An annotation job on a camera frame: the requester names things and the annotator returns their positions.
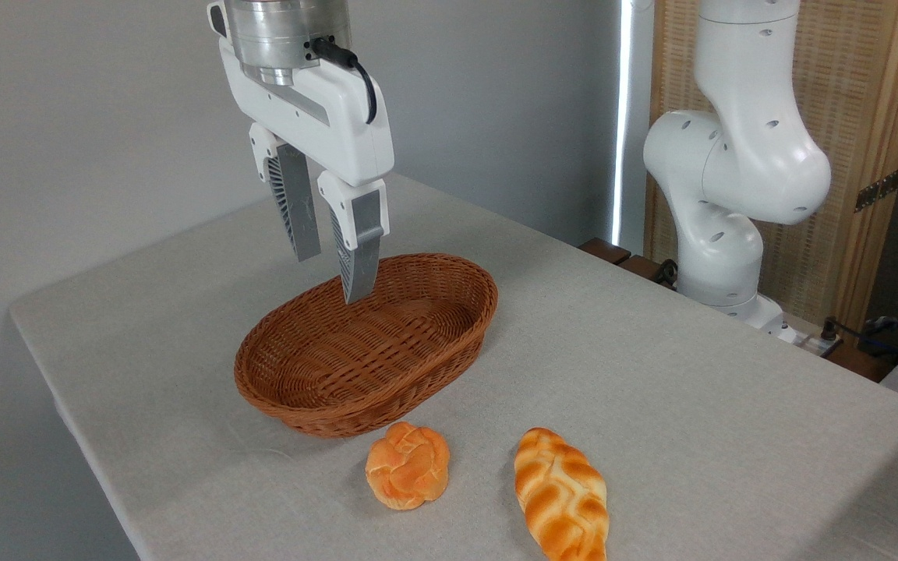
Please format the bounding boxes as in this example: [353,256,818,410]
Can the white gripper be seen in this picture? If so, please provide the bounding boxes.
[207,0,396,305]

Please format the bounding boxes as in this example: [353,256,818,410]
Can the round knotted bread roll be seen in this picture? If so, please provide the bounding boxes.
[365,422,451,511]

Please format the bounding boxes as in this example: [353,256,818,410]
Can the brown wicker oval basket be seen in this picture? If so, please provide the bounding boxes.
[234,253,499,439]

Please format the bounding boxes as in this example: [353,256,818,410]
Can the long braided bread loaf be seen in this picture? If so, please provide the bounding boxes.
[514,427,610,561]

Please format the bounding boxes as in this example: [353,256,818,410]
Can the dark brown wooden block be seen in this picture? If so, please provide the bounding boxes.
[823,343,896,383]
[619,254,677,288]
[578,238,633,266]

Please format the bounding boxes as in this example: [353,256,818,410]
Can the grey tablecloth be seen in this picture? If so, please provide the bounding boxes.
[9,171,898,561]

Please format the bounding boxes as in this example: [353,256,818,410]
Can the white power strip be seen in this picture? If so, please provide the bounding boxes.
[778,327,842,359]

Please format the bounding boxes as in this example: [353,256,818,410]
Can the dark metal hinge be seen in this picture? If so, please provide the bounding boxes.
[854,168,898,213]

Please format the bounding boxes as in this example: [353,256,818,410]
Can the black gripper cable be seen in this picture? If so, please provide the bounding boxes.
[310,37,379,125]

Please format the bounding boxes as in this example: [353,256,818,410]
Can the black cable bundle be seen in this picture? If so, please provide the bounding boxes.
[823,315,898,367]

